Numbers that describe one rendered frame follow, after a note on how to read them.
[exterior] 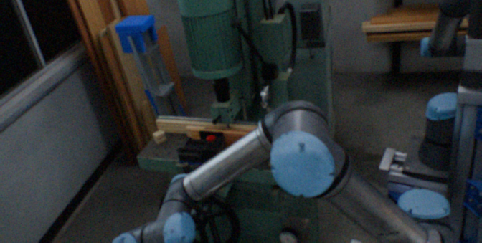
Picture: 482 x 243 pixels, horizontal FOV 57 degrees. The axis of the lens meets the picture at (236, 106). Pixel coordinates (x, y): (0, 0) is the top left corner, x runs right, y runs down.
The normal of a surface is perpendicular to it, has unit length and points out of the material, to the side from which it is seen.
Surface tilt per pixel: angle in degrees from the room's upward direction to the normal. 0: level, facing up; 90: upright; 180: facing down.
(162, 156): 0
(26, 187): 90
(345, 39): 90
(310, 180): 84
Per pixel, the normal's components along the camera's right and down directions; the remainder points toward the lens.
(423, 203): -0.13, -0.92
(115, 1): 0.95, -0.06
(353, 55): -0.22, 0.50
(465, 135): -0.47, 0.49
